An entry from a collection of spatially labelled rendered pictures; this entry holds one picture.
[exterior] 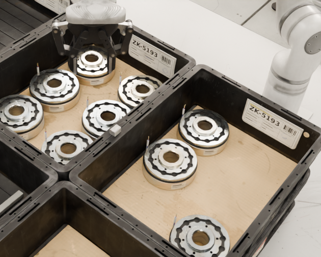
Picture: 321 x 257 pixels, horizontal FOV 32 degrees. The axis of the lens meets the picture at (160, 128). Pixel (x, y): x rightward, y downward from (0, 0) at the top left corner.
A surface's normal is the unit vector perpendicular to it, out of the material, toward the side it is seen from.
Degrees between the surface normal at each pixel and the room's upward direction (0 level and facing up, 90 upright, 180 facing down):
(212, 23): 0
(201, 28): 0
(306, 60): 92
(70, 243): 0
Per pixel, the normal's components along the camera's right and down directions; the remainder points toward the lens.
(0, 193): 0.10, -0.68
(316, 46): 0.39, 0.73
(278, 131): -0.60, 0.54
